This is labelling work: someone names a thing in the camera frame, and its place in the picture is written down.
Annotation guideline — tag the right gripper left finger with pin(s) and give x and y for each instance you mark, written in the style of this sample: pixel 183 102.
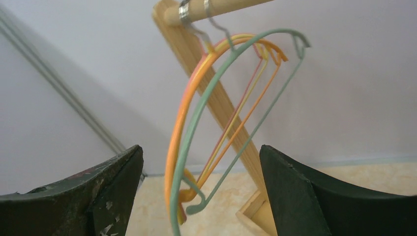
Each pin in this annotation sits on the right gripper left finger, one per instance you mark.
pixel 95 202

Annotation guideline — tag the light yellow hanger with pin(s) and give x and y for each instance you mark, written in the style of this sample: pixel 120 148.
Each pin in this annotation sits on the light yellow hanger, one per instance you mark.
pixel 234 120

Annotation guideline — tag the green hanger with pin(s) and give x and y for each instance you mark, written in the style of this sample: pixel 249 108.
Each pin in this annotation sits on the green hanger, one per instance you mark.
pixel 300 42

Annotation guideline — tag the pink hanger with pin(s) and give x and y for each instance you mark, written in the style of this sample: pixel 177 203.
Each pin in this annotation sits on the pink hanger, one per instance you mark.
pixel 206 61

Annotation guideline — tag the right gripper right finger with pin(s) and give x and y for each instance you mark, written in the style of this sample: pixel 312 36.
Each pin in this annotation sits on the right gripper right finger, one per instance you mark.
pixel 307 202

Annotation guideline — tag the orange hanger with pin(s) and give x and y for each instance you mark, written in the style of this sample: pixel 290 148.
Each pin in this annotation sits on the orange hanger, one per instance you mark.
pixel 177 130

